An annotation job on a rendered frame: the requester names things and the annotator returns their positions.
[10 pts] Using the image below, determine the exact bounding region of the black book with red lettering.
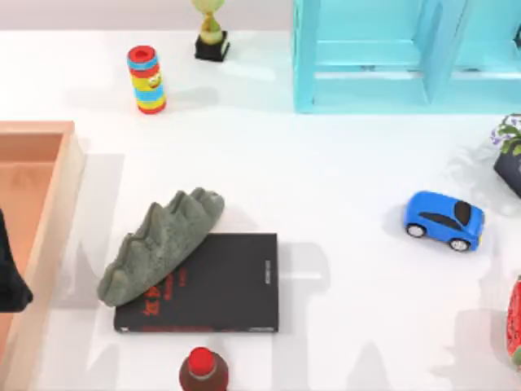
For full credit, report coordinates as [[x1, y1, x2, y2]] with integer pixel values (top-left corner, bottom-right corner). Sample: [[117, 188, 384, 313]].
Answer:
[[113, 232, 280, 334]]

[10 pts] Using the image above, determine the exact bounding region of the grey-green bread loaf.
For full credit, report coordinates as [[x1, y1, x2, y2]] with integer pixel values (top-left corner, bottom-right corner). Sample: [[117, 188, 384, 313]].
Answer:
[[96, 187, 225, 308]]

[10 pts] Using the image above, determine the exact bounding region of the light blue rack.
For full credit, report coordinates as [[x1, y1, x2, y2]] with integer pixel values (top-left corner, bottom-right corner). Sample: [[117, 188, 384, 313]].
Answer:
[[291, 0, 521, 115]]

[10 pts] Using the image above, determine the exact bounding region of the stack of coloured rings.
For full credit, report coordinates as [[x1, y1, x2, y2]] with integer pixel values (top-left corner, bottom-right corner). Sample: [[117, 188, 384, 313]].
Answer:
[[126, 45, 168, 116]]

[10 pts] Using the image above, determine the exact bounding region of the green trophy on black base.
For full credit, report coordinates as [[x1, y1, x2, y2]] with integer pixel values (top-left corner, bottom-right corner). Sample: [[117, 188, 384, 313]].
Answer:
[[190, 0, 231, 63]]

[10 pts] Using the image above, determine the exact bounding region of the blue toy car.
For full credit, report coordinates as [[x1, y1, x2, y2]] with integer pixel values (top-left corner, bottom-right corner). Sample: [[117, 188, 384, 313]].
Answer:
[[403, 190, 486, 253]]

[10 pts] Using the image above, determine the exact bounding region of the brown bottle with red cap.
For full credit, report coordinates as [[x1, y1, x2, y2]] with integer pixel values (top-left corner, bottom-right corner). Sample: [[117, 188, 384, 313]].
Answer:
[[178, 346, 230, 391]]

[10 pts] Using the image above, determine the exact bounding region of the salmon shallow box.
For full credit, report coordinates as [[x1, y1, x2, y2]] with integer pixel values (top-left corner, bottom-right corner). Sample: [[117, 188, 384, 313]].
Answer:
[[0, 120, 87, 391]]

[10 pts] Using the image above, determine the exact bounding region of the plant in black pot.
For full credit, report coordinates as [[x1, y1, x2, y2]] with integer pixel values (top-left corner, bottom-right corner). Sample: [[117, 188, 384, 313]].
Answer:
[[489, 113, 521, 200]]

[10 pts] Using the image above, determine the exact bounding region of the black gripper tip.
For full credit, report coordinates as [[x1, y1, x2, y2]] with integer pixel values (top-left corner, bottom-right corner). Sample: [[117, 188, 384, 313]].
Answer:
[[0, 208, 34, 314]]

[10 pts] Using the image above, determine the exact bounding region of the red patterned object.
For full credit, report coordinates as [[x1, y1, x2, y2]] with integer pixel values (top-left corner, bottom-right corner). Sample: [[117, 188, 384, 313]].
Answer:
[[506, 275, 521, 369]]

